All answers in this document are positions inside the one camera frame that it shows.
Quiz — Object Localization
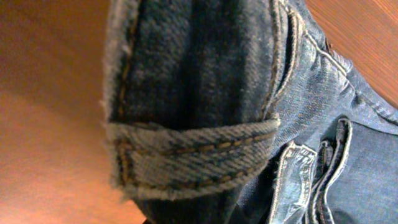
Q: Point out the blue denim jeans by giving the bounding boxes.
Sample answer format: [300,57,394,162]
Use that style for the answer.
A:
[104,0,397,223]

